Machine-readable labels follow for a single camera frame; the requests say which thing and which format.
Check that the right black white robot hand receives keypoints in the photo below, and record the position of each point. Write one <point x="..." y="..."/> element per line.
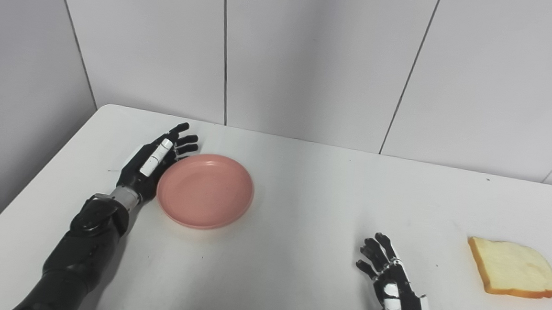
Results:
<point x="394" y="291"/>

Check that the slice of bread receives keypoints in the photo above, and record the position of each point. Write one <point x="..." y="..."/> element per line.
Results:
<point x="513" y="268"/>

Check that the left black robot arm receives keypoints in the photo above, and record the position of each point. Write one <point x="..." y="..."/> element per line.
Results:
<point x="78" y="253"/>

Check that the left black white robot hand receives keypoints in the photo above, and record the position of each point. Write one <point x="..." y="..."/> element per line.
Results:
<point x="153" y="164"/>

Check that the pink round plate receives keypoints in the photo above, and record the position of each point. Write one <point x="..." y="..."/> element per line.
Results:
<point x="205" y="191"/>

